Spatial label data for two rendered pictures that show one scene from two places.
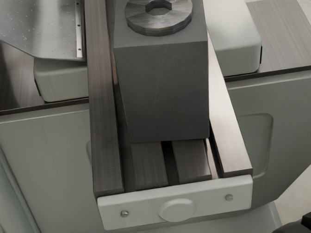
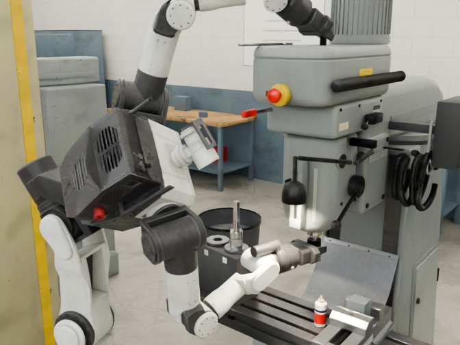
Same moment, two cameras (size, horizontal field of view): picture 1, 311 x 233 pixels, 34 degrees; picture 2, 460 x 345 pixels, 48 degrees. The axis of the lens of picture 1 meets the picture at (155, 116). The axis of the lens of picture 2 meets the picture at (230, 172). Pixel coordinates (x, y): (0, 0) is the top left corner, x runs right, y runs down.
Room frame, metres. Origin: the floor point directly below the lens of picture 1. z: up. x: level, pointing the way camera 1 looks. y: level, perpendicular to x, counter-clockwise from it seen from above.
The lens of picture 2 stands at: (1.81, -1.40, 1.92)
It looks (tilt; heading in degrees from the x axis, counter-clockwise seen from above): 15 degrees down; 131
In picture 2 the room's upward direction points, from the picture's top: straight up
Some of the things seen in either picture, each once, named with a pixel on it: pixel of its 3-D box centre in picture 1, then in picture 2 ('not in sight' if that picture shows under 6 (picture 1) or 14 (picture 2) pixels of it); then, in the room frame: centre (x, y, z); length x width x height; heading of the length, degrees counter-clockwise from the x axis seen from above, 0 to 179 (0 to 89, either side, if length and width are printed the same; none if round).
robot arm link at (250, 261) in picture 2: not in sight; (265, 258); (0.92, -0.19, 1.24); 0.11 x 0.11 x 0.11; 77
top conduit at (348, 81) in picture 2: not in sight; (371, 80); (1.12, 0.04, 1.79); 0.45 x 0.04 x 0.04; 92
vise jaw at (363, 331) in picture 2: not in sight; (350, 320); (1.15, -0.05, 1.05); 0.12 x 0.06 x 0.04; 3
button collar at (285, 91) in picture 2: not in sight; (279, 94); (0.98, -0.23, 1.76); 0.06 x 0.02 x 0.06; 2
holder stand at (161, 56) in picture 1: (163, 43); (226, 267); (0.62, -0.03, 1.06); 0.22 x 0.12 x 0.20; 176
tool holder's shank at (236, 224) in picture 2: not in sight; (236, 215); (0.66, -0.03, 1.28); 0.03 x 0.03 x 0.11
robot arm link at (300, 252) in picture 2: not in sight; (294, 254); (0.95, -0.08, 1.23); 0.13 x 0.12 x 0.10; 167
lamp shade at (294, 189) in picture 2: not in sight; (294, 191); (1.01, -0.19, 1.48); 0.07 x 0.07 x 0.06
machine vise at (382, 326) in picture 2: not in sight; (353, 326); (1.15, -0.02, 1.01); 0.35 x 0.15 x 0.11; 93
